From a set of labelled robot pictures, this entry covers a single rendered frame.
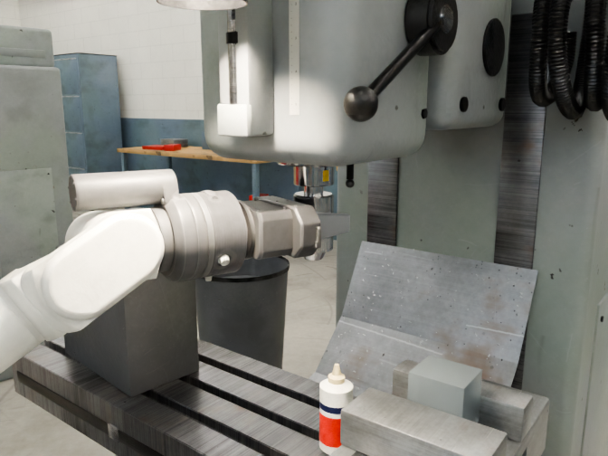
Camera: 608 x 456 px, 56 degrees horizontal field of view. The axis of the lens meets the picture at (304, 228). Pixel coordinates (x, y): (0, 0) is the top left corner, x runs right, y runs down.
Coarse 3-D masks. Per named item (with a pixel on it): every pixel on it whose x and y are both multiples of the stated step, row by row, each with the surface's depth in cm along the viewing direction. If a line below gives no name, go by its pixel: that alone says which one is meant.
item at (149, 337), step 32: (160, 288) 82; (192, 288) 86; (96, 320) 85; (128, 320) 79; (160, 320) 82; (192, 320) 87; (96, 352) 87; (128, 352) 80; (160, 352) 83; (192, 352) 88; (128, 384) 81; (160, 384) 84
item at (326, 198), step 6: (300, 192) 67; (324, 192) 67; (294, 198) 65; (300, 198) 64; (306, 198) 64; (312, 198) 63; (318, 198) 64; (324, 198) 64; (330, 198) 64; (312, 204) 64; (318, 204) 64; (324, 204) 64
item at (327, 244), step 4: (328, 204) 64; (332, 204) 65; (316, 208) 64; (320, 208) 64; (324, 208) 64; (328, 208) 64; (332, 208) 65; (316, 212) 64; (320, 212) 64; (324, 212) 64; (328, 212) 64; (332, 212) 65; (332, 236) 66; (324, 240) 65; (328, 240) 65; (332, 240) 66; (324, 244) 65; (328, 244) 65; (332, 244) 66; (320, 248) 65; (324, 248) 65; (328, 248) 66; (332, 248) 66; (316, 252) 65; (320, 252) 65
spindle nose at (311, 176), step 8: (296, 168) 64; (304, 168) 63; (312, 168) 63; (320, 168) 63; (328, 168) 63; (296, 176) 64; (304, 176) 63; (312, 176) 63; (320, 176) 63; (328, 176) 64; (296, 184) 64; (304, 184) 63; (312, 184) 63; (320, 184) 63; (328, 184) 64
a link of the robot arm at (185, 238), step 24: (72, 192) 52; (96, 192) 51; (120, 192) 52; (144, 192) 54; (168, 192) 55; (96, 216) 52; (168, 216) 54; (192, 216) 54; (168, 240) 54; (192, 240) 54; (168, 264) 55; (192, 264) 54
